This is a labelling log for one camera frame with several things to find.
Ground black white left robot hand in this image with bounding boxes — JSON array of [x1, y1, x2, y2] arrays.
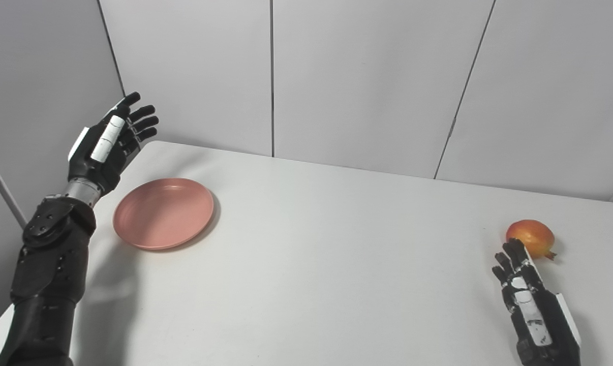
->
[[68, 92, 160, 196]]

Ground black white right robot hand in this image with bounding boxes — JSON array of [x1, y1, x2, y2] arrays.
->
[[492, 238, 581, 366]]

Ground pink round plate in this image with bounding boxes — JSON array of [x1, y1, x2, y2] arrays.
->
[[113, 178, 214, 251]]

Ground red orange pomegranate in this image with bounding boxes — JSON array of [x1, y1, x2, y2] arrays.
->
[[506, 220, 558, 261]]

